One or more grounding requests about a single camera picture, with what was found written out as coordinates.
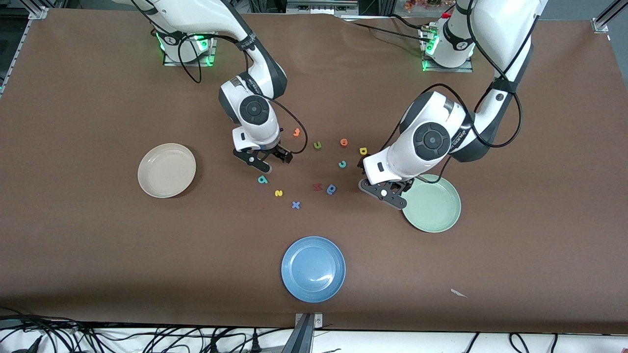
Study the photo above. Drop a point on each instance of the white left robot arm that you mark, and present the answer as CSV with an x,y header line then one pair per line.
x,y
495,29

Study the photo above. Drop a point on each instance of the blue letter a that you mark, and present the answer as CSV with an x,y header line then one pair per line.
x,y
335,188

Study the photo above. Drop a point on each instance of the grey metal device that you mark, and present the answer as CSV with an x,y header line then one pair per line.
x,y
321,6

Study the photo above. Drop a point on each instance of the blue plate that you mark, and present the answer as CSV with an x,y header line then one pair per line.
x,y
313,269

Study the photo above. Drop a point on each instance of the beige brown plate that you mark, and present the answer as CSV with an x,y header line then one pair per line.
x,y
167,170

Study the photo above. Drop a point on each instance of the brown table cover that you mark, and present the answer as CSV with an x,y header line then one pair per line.
x,y
314,88

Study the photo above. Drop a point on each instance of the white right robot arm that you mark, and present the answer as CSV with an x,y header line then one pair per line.
x,y
196,14

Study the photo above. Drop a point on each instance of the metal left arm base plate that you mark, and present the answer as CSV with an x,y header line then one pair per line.
x,y
449,69

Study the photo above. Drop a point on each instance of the white paper scrap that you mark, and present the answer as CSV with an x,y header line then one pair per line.
x,y
458,293

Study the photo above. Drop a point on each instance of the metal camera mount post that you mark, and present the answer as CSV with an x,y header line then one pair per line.
x,y
301,338

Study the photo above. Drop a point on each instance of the pale green plate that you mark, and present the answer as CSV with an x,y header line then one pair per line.
x,y
436,211

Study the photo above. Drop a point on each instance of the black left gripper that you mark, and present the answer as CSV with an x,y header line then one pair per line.
x,y
408,186

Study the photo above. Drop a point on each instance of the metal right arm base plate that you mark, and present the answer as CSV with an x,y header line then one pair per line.
x,y
189,63

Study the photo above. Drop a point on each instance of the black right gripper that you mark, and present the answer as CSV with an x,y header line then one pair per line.
x,y
277,150

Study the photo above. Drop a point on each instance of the aluminium frame corner bracket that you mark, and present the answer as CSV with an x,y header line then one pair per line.
x,y
601,24
38,12

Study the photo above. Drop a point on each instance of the orange dried plant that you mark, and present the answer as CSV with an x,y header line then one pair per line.
x,y
427,4

